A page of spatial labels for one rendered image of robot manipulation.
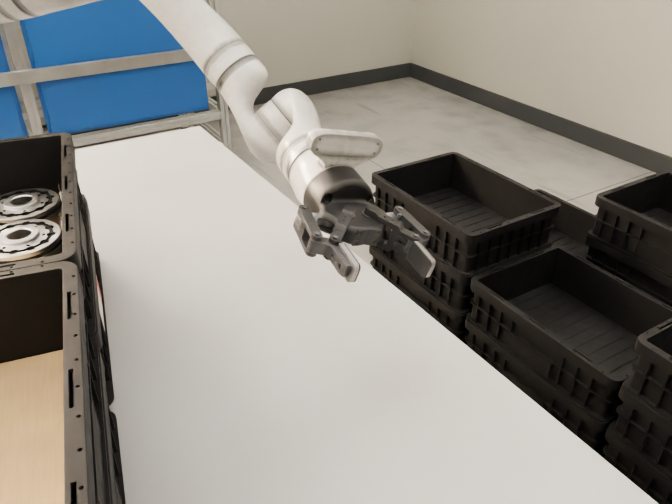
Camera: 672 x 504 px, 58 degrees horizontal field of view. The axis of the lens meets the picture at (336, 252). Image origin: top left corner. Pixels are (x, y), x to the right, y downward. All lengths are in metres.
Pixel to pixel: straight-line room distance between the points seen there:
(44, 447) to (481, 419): 0.49
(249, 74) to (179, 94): 2.15
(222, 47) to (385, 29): 3.72
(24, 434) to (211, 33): 0.53
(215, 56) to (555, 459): 0.65
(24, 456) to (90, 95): 2.36
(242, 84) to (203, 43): 0.07
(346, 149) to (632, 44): 2.88
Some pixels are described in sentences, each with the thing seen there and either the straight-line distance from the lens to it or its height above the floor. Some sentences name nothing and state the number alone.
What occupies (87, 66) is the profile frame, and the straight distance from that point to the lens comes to 2.82.
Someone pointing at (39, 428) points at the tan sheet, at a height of 0.83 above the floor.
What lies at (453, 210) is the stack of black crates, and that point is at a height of 0.49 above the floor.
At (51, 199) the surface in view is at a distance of 1.00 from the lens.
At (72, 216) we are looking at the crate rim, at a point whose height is 0.93.
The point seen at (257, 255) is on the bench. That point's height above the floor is 0.70.
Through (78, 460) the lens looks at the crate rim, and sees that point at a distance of 0.47.
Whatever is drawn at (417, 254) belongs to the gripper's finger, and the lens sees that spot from 0.65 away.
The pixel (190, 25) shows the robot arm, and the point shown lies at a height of 1.10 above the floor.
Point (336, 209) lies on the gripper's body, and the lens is 0.66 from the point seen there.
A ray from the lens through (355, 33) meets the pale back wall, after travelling 4.40.
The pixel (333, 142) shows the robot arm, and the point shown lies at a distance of 0.67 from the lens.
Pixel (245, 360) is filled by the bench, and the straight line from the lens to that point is 0.86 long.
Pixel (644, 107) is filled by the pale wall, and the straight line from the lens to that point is 3.47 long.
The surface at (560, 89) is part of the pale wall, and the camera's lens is 3.77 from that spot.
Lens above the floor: 1.27
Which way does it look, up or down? 32 degrees down
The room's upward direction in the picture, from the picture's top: straight up
